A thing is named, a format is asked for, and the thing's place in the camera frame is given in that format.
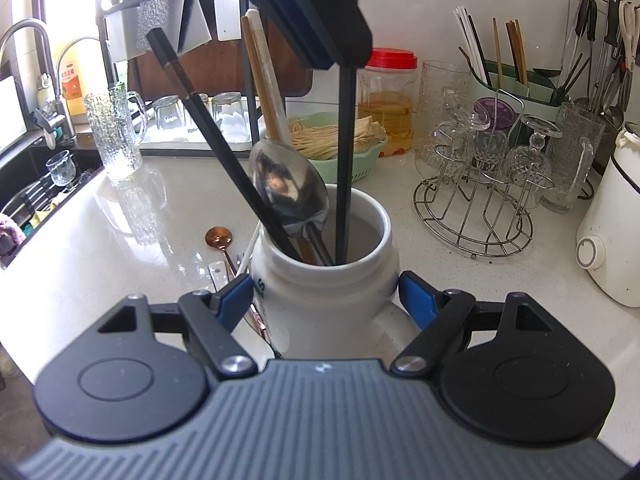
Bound clear stemmed glass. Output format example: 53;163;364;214
414;91;493;181

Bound green plastic basket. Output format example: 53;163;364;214
287;112;388;183

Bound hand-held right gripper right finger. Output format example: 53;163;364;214
390;270;576;378

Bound small copper spoon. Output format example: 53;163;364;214
205;226;268;336

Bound textured glass pitcher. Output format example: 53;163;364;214
540;102;607;215

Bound textured glass mug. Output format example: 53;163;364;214
82;82;148;182

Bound cut glass goblet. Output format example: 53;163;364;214
502;115;563;208

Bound clear glass tumbler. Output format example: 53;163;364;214
211;91;251;145
152;95;183;133
185;92;211;131

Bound yellow sponge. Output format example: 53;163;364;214
25;207;56;233

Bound white chopstick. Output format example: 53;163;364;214
237;222;263;277
247;7;296;146

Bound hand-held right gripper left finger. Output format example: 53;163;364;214
65;274;257;382

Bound dark wooden cutting board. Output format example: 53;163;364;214
127;20;313;111

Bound plastic jar red lid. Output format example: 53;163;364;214
356;47;418;158

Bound purple cup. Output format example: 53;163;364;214
472;96;521;133

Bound green utensil caddy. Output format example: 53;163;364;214
472;57;566;121

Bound small clear goblet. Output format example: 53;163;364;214
46;150;77;187

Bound tall clear glass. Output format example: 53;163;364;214
415;60;476;181

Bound large steel spoon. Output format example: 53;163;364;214
248;139;335;267

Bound wooden chopstick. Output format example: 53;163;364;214
241;12;293;148

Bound white plastic cutting board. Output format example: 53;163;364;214
215;0;251;43
170;0;213;53
102;7;151;61

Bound steel gooseneck faucet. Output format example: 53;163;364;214
54;36;118;111
0;19;76;136

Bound white handled scissors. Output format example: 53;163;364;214
617;0;640;73

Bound small white bottle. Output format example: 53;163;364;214
36;74;55;111

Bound black metal dish rack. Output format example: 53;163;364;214
95;0;268;153

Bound black sink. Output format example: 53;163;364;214
0;145;106;271

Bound yellow detergent bottle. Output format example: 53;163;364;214
55;40;101;116

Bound white drip tray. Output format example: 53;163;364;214
137;110;266;153

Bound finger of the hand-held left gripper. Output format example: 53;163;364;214
235;0;374;70

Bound cluster of assorted chopsticks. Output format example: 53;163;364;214
452;6;593;103

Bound textured clear cutting board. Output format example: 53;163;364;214
135;0;191;46

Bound bundle of thin wooden sticks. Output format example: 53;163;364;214
289;116;387;161

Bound white panel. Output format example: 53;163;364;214
0;75;28;156

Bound white electric pot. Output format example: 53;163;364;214
575;122;640;308

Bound black chopstick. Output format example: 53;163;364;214
145;27;305;263
335;62;357;265

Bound white mug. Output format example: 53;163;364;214
249;185;426;361

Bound steel wire glass rack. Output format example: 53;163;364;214
412;95;556;259

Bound row of hanging utensils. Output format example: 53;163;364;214
570;0;636;126

